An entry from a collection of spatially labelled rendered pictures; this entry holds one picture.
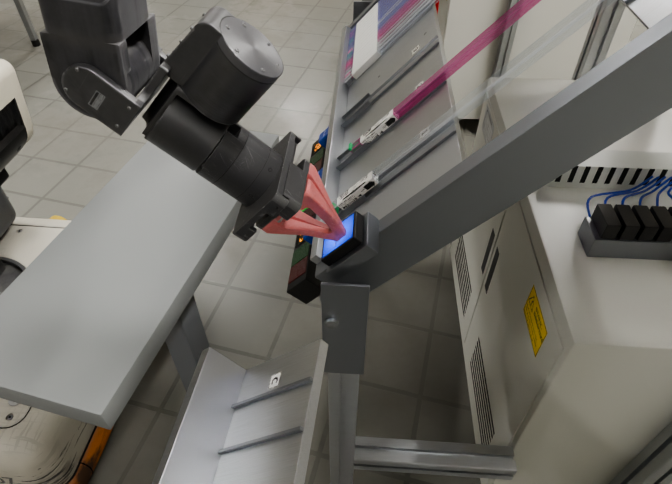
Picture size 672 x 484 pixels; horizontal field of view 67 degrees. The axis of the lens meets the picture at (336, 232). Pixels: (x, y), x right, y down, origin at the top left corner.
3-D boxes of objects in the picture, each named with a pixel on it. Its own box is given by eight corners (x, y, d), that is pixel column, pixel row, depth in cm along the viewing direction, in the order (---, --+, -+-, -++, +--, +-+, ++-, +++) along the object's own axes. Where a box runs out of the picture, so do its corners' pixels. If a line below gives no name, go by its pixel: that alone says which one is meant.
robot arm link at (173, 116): (148, 106, 45) (124, 142, 41) (187, 53, 41) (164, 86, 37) (213, 151, 48) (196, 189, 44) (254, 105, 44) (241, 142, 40)
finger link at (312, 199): (366, 188, 52) (297, 133, 48) (365, 235, 47) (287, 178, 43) (323, 222, 56) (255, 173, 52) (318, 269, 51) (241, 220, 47)
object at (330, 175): (354, 289, 61) (308, 260, 58) (366, 52, 108) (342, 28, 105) (361, 285, 60) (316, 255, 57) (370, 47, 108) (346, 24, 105)
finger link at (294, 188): (366, 202, 51) (293, 147, 47) (364, 253, 45) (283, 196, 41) (321, 237, 54) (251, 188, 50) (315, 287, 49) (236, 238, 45)
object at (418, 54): (345, 274, 59) (325, 261, 58) (362, 39, 107) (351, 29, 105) (479, 186, 49) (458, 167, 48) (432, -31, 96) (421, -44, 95)
